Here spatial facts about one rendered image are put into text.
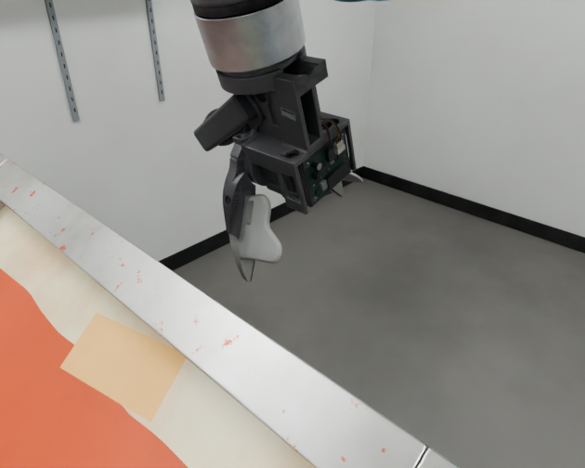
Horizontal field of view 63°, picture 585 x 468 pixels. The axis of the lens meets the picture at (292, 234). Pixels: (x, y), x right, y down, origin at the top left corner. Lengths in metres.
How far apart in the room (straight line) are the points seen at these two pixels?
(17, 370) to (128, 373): 0.11
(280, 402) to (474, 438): 2.06
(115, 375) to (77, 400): 0.03
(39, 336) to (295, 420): 0.26
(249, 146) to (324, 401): 0.23
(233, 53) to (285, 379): 0.22
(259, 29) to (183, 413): 0.26
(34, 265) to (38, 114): 2.01
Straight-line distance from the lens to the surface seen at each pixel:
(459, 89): 3.78
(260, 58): 0.35
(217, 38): 0.35
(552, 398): 2.59
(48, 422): 0.41
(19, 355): 0.46
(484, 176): 3.85
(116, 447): 0.36
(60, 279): 0.47
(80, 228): 0.43
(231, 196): 0.42
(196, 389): 0.33
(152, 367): 0.36
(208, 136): 0.46
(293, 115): 0.36
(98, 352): 0.40
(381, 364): 2.48
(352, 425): 0.25
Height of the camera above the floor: 1.75
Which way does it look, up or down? 30 degrees down
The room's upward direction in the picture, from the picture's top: straight up
